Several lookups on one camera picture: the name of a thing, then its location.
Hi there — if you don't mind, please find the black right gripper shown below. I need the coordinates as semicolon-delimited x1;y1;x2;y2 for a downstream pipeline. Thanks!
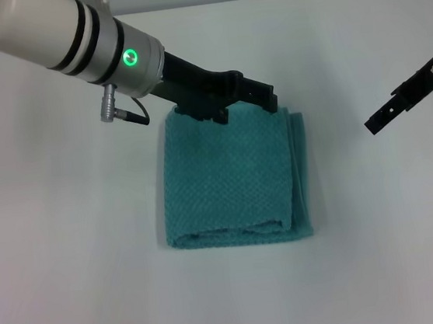
355;40;433;137

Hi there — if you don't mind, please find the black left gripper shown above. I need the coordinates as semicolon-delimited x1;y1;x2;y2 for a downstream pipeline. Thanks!
144;39;282;134

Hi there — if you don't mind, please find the teal waffle-textured towel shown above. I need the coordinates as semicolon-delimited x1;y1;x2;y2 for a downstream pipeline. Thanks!
150;92;316;256

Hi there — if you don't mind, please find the left gripper cable with connector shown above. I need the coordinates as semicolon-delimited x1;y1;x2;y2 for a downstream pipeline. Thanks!
96;79;152;131

